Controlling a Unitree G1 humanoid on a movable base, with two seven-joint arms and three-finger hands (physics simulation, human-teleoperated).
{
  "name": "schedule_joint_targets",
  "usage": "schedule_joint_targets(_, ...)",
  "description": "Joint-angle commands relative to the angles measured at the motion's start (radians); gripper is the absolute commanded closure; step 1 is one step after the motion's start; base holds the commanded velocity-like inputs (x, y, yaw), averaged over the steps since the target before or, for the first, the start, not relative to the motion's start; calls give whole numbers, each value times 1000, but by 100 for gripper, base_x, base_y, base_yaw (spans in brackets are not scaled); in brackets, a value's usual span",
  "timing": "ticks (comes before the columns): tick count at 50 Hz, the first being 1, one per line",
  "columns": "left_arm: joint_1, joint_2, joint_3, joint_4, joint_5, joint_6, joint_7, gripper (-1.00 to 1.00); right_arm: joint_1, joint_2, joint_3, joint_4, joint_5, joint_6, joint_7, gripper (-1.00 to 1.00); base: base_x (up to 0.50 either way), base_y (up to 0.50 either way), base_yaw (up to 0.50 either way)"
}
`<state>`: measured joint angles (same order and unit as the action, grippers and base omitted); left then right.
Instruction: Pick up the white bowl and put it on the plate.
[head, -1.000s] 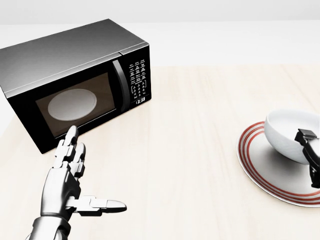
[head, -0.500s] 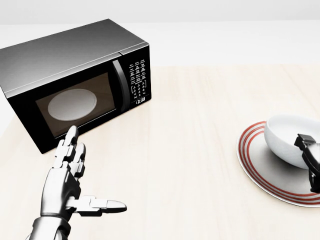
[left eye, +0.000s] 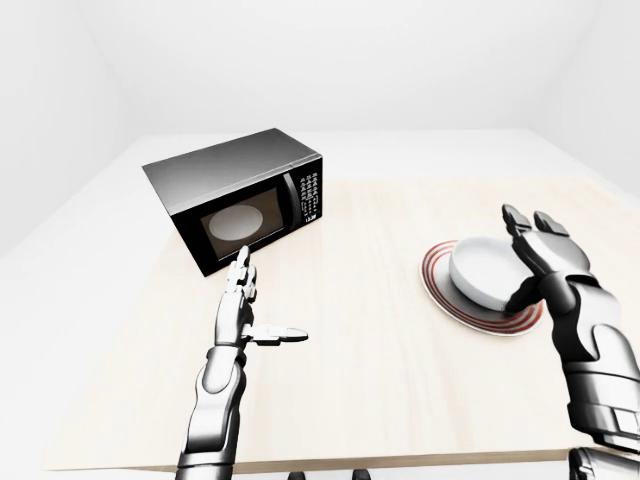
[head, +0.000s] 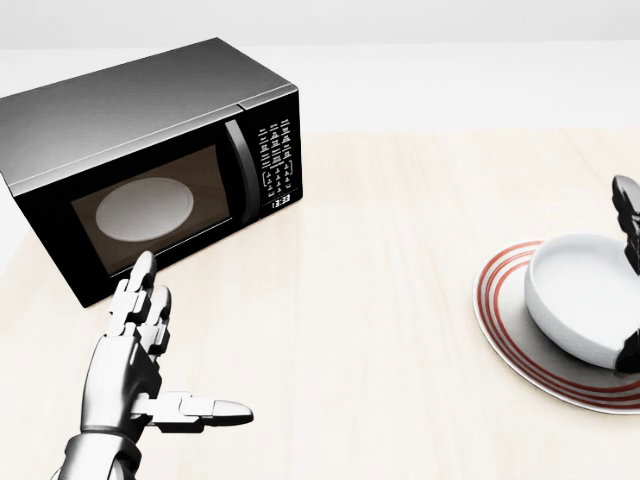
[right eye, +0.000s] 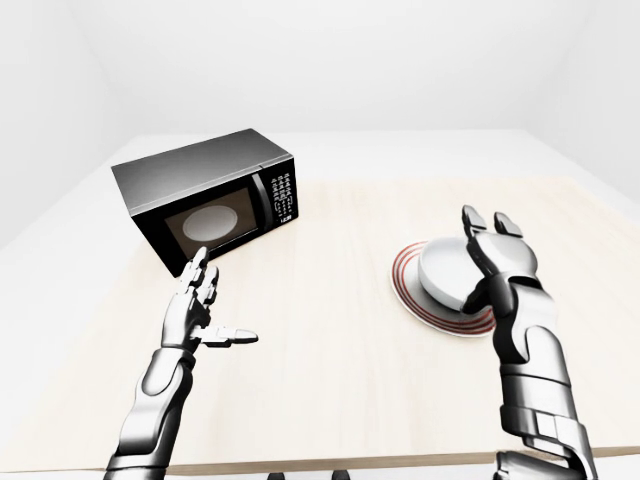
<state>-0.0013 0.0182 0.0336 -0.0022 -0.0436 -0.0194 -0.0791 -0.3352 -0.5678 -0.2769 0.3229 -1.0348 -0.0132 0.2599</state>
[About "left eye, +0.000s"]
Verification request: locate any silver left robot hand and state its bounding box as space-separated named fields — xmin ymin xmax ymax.
xmin=213 ymin=244 xmax=310 ymax=351

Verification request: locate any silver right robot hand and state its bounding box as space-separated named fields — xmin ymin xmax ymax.
xmin=501 ymin=203 xmax=593 ymax=318

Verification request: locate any white bowl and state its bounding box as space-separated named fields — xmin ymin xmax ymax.
xmin=448 ymin=236 xmax=534 ymax=311

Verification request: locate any white microwave turntable plate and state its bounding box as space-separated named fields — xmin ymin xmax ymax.
xmin=208 ymin=204 xmax=267 ymax=243

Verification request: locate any white plate with red rings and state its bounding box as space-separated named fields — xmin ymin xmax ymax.
xmin=418 ymin=239 xmax=545 ymax=339

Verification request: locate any black and silver microwave oven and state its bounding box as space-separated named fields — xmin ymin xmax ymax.
xmin=142 ymin=127 xmax=325 ymax=279

